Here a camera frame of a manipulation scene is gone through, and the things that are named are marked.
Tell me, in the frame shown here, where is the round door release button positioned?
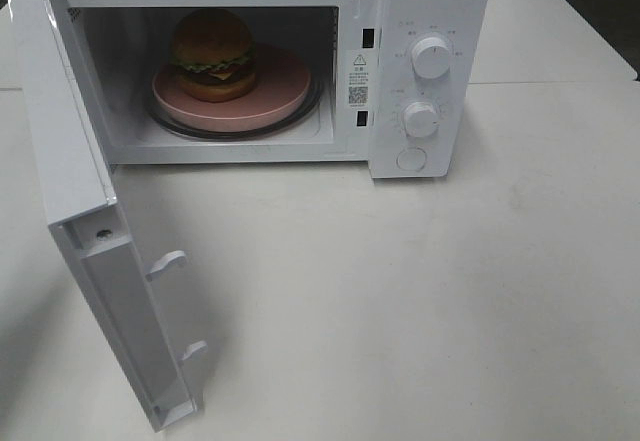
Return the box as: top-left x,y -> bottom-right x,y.
396,147 -> 427,172

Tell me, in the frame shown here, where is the pink round plate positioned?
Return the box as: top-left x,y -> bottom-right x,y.
152,44 -> 312,136

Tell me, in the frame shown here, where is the burger with lettuce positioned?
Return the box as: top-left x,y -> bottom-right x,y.
170,8 -> 257,103

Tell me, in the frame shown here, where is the white microwave door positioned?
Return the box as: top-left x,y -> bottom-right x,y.
8,0 -> 197,431

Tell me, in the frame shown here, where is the glass microwave turntable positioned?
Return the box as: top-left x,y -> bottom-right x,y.
147,72 -> 322,142

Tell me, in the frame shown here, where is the lower white microwave knob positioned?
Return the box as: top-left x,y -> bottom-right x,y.
402,102 -> 440,138

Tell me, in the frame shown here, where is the white microwave knob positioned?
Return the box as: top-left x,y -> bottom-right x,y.
402,102 -> 440,138
409,33 -> 452,80

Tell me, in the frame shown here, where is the white warning label sticker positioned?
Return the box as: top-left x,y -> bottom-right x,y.
345,50 -> 375,109

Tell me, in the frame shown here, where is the white microwave oven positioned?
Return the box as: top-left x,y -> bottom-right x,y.
46,0 -> 488,178

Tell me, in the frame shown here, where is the upper white microwave knob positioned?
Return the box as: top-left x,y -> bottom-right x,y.
409,33 -> 452,80

